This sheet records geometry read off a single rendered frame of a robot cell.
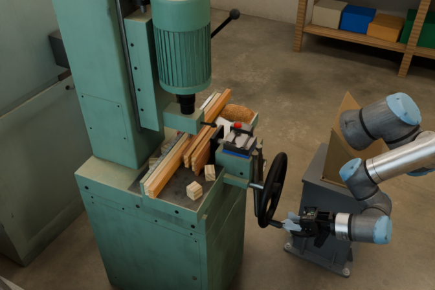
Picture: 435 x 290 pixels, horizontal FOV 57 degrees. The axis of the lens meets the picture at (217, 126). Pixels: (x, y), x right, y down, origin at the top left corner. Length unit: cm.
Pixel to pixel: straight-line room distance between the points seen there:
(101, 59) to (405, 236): 195
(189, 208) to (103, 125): 48
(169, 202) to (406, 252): 155
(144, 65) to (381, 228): 92
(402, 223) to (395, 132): 101
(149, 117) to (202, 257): 58
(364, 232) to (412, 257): 113
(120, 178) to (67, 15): 63
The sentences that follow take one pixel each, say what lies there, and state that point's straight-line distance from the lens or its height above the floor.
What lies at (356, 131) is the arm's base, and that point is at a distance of 177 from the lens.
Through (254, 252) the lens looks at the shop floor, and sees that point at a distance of 231.
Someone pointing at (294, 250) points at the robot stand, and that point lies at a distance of 232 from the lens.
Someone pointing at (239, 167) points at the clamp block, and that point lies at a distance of 142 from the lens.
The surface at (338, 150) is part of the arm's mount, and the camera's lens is 181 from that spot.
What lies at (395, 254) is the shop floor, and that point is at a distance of 249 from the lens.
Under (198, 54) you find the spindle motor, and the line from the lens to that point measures 123.
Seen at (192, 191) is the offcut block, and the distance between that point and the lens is 131.
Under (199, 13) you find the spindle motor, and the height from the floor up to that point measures 146.
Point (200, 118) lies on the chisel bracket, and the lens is 141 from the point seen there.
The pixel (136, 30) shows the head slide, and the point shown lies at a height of 139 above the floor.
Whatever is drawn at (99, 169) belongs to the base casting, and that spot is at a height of 80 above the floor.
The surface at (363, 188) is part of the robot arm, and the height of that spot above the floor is 90.
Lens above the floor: 190
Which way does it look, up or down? 38 degrees down
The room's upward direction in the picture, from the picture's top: 1 degrees counter-clockwise
